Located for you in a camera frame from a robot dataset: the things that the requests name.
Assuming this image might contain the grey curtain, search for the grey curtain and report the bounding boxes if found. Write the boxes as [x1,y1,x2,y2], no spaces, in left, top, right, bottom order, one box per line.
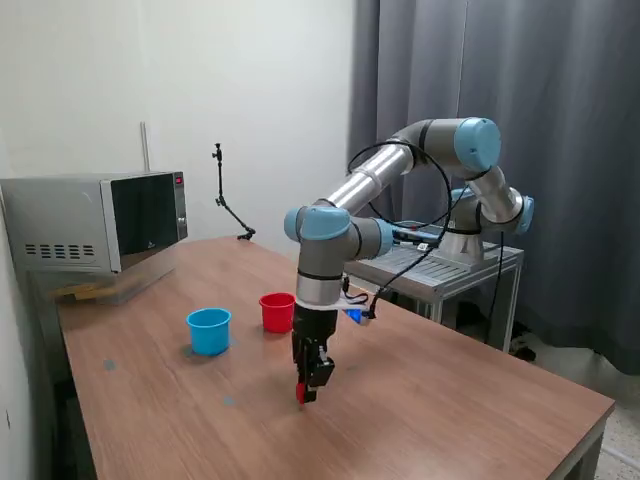
[347,0,640,377]

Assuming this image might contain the white thin pole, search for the white thin pole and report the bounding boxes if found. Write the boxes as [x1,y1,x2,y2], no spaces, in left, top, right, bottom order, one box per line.
[139,121,151,174]

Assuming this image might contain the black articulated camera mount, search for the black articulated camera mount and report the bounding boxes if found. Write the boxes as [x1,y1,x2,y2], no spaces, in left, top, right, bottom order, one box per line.
[210,142,257,242]

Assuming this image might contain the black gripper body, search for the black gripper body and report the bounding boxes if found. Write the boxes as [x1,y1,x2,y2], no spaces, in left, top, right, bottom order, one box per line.
[291,303,338,359]

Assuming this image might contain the blue teach pendant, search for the blue teach pendant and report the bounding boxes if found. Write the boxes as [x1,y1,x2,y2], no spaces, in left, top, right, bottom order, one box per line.
[392,223,444,243]

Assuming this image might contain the silver microwave oven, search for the silver microwave oven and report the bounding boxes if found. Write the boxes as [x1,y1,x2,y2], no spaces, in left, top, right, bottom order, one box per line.
[0,171,189,275]

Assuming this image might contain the black white shoe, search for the black white shoe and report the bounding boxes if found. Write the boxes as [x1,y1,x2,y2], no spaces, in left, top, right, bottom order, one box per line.
[509,333,539,363]

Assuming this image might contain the blue plastic cup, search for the blue plastic cup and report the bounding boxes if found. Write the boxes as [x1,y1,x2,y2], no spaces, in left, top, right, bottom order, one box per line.
[185,307,233,357]

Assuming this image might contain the wooden block stack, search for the wooden block stack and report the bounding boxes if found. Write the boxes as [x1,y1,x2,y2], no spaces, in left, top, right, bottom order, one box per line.
[53,283,117,303]

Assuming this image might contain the black stand power cable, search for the black stand power cable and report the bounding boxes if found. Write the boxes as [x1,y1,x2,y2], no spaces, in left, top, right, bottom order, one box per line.
[482,232,506,346]

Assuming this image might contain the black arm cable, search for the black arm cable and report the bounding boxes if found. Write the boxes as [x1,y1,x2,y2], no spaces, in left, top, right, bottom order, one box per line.
[347,139,472,317]

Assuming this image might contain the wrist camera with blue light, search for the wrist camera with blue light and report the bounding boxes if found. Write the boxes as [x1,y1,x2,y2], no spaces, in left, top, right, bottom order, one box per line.
[345,306,377,327]

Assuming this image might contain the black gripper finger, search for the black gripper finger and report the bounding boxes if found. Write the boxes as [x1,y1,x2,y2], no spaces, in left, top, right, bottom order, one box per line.
[304,348,336,404]
[292,342,308,389]

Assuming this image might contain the grey metal robot stand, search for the grey metal robot stand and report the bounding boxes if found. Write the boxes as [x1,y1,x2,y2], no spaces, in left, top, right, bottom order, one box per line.
[344,239,525,354]

